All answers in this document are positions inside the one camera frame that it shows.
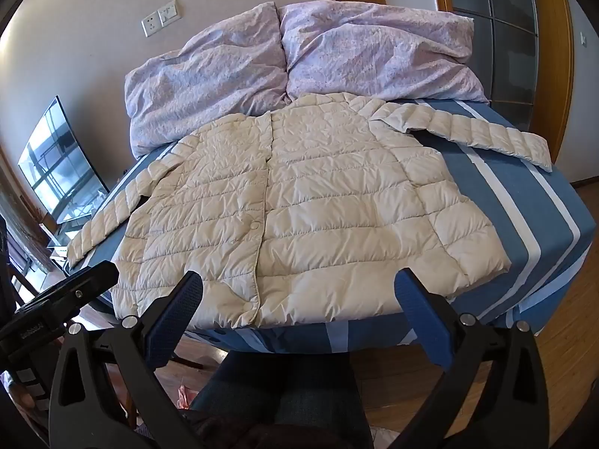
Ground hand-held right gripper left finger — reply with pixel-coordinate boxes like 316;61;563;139
48;269;221;449

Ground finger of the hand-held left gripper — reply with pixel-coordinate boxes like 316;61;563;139
51;261;119;309

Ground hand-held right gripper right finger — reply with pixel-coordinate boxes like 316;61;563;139
394;268;557;449

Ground cream quilted down jacket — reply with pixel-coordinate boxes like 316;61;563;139
66;92;554;329

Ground pink scrap on floor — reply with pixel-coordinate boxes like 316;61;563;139
175;385;198;411

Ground flat screen television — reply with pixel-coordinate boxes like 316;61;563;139
18;96;111;225

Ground person's legs in jeans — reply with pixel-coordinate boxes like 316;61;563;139
185;351;375;449

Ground blue white striped bed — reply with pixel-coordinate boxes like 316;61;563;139
63;96;599;355

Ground white wall socket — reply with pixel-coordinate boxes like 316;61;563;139
142;10;162;38

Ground white wall switch plate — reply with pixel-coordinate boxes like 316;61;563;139
158;2;181;27

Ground wooden wardrobe frame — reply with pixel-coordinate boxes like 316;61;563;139
528;0;575;169

